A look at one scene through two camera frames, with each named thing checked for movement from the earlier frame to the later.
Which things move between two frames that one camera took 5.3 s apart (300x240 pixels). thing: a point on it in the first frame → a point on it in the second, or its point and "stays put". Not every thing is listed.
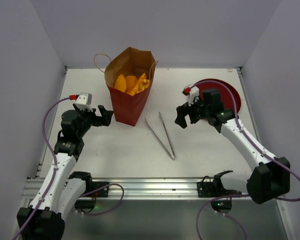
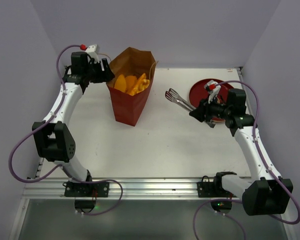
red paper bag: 129,61 stays put
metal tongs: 172,156 → 173,96
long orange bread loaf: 120,83 stays put
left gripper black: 104,120 → 104,76
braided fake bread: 130,82 stays put
